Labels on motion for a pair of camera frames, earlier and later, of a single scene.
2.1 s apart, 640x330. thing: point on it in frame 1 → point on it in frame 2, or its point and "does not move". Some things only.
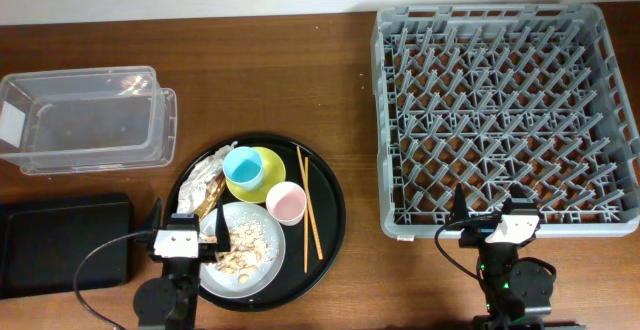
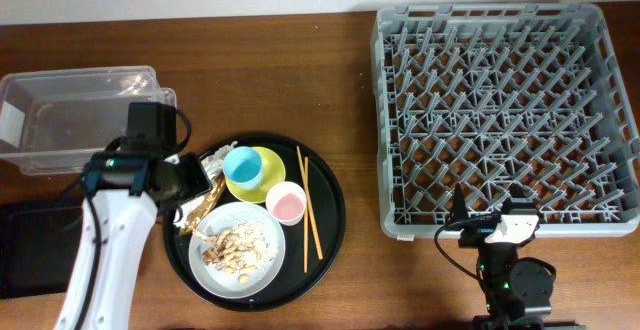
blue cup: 243,167 does not move
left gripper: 208,253 → 192,166
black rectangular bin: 45,235 does not move
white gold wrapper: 203,183 does not move
